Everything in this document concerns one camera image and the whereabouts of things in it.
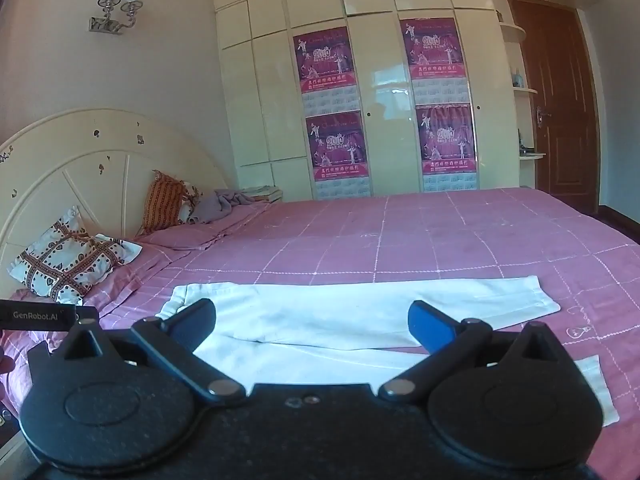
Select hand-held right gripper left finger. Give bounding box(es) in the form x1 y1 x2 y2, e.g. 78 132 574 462
27 298 247 406

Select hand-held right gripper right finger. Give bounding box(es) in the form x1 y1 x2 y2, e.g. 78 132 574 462
377 300 581 403

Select white pants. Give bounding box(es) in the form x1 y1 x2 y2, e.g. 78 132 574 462
155 275 621 428

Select white brown patterned pillow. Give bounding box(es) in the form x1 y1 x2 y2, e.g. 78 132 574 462
7 205 143 306

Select pink pillow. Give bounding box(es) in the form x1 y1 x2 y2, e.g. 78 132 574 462
135 203 273 252

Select bed with pink checked sheet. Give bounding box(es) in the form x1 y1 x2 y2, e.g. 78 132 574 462
0 187 640 433

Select grey crumpled cloth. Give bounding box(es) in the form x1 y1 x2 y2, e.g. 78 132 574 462
187 189 255 225

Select orange striped pillow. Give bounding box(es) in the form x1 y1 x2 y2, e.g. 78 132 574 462
141 170 201 233

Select stack of books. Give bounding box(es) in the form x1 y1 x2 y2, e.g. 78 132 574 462
242 185 284 205

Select cream wooden headboard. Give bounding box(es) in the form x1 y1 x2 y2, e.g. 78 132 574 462
0 107 237 281

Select purple calendar poster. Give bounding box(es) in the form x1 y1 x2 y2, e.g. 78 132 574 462
415 103 479 192
292 26 362 116
399 16 471 106
305 109 371 200

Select dark object on shelf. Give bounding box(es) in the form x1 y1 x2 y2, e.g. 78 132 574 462
517 130 546 156

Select cream wardrobe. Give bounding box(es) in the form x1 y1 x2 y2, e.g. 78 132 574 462
207 0 606 201

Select cream corner shelf unit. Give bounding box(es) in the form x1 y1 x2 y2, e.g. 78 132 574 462
496 9 547 161

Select brown wooden door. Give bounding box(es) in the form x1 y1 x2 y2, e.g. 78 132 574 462
509 0 601 216

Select double wall lamp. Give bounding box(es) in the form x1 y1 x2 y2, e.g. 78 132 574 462
89 0 144 36

